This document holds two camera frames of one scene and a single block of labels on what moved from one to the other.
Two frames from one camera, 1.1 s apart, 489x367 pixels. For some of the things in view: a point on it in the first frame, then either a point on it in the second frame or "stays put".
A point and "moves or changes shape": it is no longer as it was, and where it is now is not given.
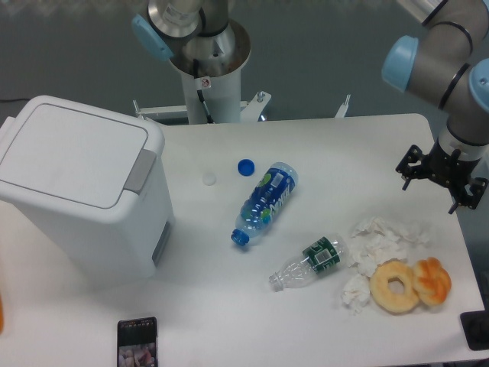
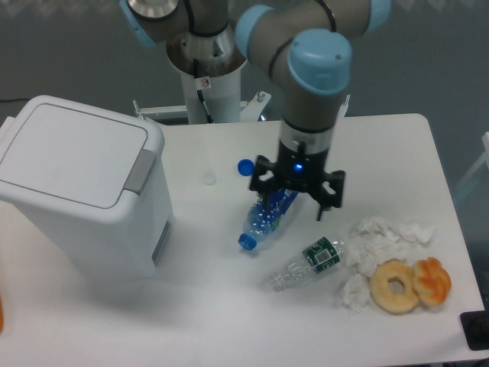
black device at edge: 475,326 stays put
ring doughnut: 392,302 stays put
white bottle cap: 209,179 stays put
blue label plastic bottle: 268,199 moves or changes shape
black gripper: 451,170 to 300,172
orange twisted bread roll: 432,280 stays put
